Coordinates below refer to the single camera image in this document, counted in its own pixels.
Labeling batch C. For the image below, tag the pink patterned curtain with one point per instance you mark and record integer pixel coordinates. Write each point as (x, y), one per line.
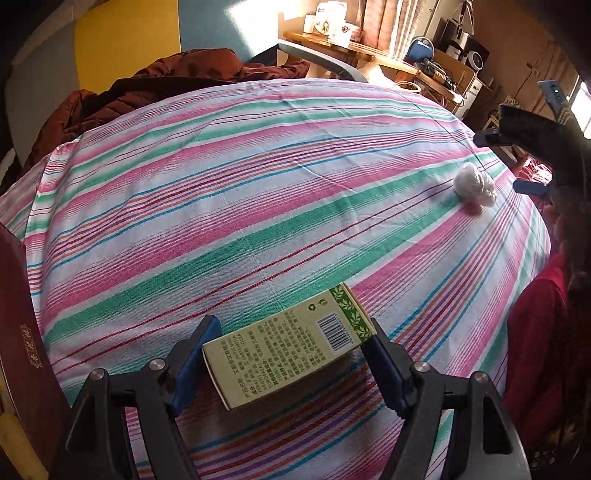
(392, 23)

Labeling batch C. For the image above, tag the white cabinet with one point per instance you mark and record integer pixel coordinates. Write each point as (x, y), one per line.
(473, 97)

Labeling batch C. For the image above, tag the wooden side table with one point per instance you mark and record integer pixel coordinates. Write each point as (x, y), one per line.
(360, 50)

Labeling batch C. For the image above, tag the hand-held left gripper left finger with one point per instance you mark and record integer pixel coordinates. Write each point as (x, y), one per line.
(194, 369)

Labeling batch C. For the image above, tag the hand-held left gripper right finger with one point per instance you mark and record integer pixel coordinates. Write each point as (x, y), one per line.
(392, 374)

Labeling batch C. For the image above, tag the red box with gold lining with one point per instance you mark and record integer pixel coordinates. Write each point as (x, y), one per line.
(23, 323)

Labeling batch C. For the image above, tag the green carton box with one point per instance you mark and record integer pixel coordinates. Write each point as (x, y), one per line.
(277, 350)

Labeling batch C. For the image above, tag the white container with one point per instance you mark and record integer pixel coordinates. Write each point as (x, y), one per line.
(331, 16)

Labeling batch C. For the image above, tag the blue folding chair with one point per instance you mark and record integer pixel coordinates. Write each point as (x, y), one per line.
(420, 50)

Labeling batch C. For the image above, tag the cardboard sheet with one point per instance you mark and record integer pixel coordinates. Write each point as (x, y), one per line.
(455, 64)

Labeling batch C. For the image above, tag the small fan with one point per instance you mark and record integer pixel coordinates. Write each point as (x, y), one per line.
(475, 59)

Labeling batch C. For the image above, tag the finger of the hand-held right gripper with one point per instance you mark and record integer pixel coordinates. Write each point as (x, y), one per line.
(531, 187)
(517, 131)

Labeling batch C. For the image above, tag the brown quilted jacket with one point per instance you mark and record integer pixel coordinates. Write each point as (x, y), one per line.
(138, 87)

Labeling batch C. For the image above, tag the red cloth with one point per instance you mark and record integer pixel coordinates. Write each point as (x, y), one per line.
(540, 346)

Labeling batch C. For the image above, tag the white plastic wrap ball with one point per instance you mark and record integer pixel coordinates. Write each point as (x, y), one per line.
(475, 184)

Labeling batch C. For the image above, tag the grey yellow blue armchair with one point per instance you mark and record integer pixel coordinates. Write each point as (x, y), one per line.
(124, 27)

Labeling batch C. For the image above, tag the white printed mug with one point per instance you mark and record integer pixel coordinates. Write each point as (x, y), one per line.
(351, 34)

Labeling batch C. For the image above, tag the small white cup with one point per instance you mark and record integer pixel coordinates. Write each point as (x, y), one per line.
(309, 24)

